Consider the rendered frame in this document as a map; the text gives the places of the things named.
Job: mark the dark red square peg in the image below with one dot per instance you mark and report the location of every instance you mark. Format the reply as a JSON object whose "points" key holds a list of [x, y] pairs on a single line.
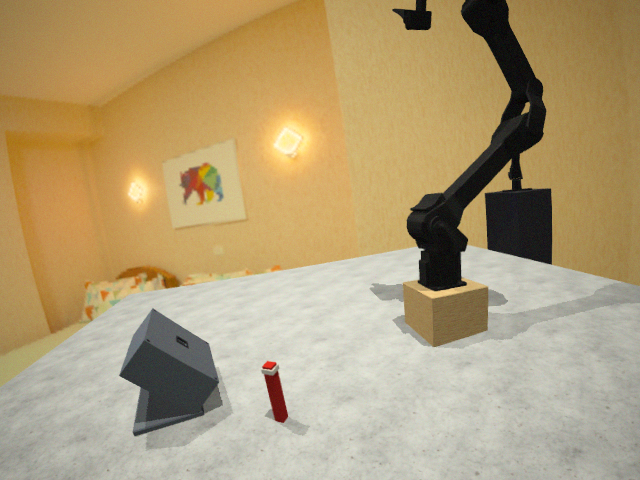
{"points": [[275, 391]]}

